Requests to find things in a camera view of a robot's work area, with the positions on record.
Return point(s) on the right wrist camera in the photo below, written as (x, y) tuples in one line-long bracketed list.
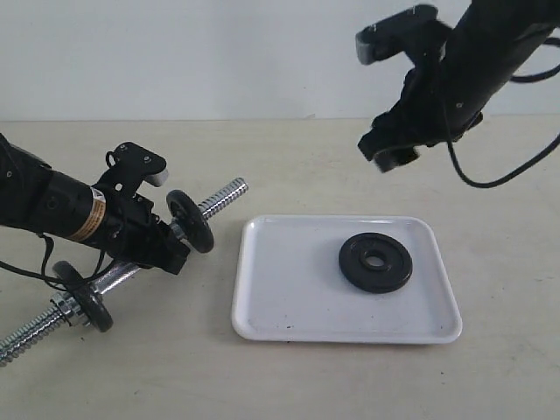
[(417, 32)]

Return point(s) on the black weight plate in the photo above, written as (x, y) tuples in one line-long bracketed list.
[(188, 216), (83, 293), (375, 263)]

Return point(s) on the chrome threaded dumbbell bar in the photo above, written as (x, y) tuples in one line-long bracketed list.
[(32, 332)]

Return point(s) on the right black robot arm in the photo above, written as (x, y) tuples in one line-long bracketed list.
[(456, 70)]

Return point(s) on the chrome star collar nut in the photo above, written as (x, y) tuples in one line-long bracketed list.
[(70, 308)]

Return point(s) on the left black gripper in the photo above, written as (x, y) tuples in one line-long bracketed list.
[(131, 232)]

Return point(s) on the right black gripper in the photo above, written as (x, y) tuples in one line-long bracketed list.
[(421, 116)]

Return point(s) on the white plastic tray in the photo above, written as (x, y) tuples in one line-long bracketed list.
[(289, 286)]

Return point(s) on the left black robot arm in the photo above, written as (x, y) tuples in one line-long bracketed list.
[(36, 198)]

